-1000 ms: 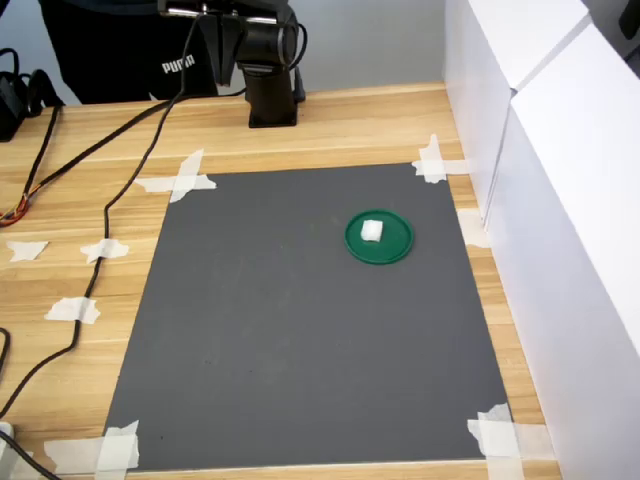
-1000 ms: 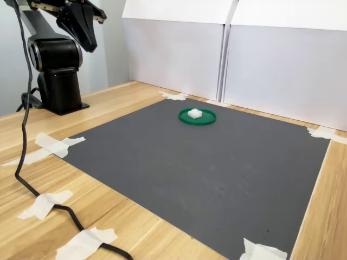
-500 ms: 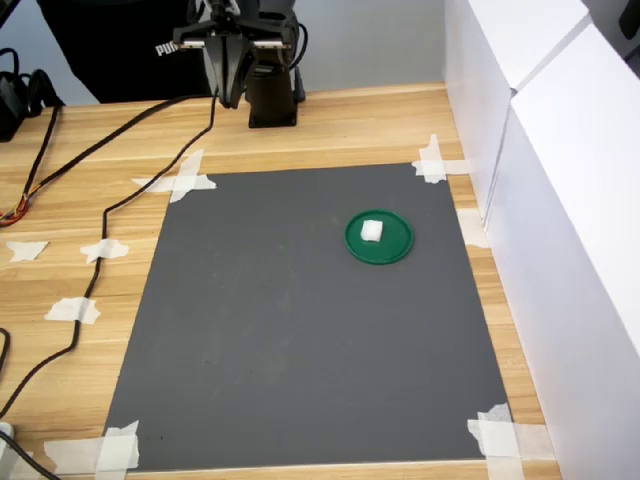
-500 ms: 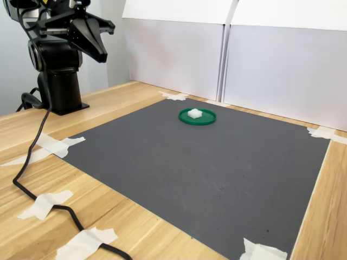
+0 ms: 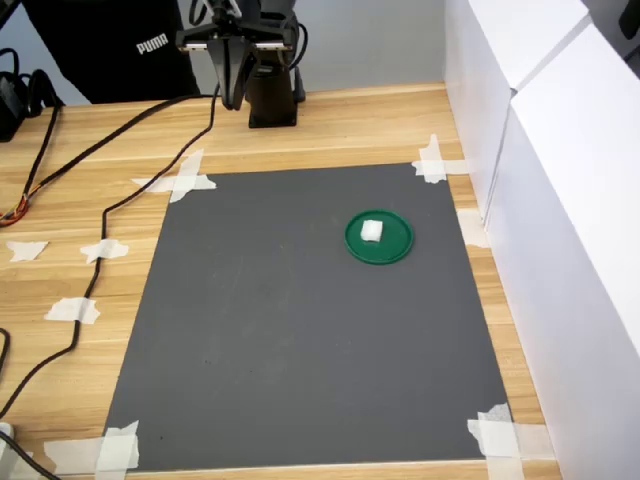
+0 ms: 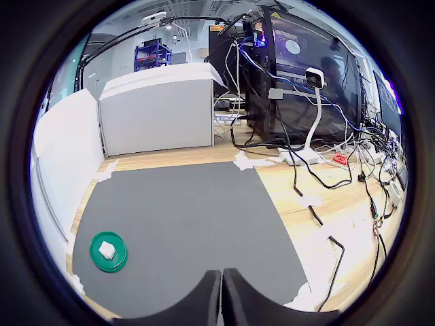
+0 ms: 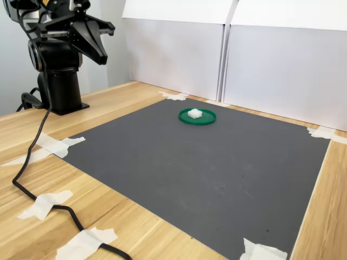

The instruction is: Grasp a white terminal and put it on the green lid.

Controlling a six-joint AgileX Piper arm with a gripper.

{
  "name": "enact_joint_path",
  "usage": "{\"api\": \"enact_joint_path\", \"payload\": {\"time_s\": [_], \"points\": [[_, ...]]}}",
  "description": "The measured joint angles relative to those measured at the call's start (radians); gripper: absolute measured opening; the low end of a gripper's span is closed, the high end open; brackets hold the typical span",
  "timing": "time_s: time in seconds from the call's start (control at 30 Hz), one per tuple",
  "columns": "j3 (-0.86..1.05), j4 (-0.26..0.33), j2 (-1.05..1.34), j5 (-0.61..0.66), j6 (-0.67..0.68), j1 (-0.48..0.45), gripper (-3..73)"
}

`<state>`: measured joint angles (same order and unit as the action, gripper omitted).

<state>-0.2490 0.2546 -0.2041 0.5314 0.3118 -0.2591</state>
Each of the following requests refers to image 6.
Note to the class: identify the dark grey mat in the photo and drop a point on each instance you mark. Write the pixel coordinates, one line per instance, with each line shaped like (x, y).
(187, 220)

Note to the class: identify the black monitor screen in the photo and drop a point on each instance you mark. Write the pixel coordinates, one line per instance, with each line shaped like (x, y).
(387, 98)

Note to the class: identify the red label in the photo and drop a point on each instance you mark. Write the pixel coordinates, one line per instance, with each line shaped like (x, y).
(340, 159)

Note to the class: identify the white power strip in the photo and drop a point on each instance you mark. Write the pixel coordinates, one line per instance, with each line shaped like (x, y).
(370, 154)

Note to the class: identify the black glass computer tower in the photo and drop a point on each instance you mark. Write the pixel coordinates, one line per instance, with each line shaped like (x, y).
(299, 51)

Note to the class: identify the white overhead webcam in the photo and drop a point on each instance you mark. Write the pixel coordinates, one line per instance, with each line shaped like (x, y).
(154, 17)

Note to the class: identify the round green lid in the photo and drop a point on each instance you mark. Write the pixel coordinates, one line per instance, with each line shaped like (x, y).
(117, 263)

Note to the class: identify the white gooseneck webcam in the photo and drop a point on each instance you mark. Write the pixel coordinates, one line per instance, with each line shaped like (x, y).
(314, 77)

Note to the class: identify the white masking tape piece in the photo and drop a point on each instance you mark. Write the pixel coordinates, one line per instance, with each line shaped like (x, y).
(76, 283)
(311, 201)
(327, 230)
(249, 161)
(107, 171)

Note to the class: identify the blue and white sign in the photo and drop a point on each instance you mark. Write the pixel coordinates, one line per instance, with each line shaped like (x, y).
(225, 119)

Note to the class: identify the blue shelf rack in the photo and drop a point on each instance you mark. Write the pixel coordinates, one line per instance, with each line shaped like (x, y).
(153, 56)

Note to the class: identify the black boom stand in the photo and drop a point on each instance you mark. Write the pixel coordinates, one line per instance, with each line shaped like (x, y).
(115, 39)

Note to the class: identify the white power adapter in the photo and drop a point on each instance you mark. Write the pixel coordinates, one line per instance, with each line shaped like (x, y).
(397, 193)

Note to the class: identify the white foam partition board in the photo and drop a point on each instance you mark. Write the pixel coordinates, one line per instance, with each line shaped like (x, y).
(44, 220)
(74, 142)
(156, 115)

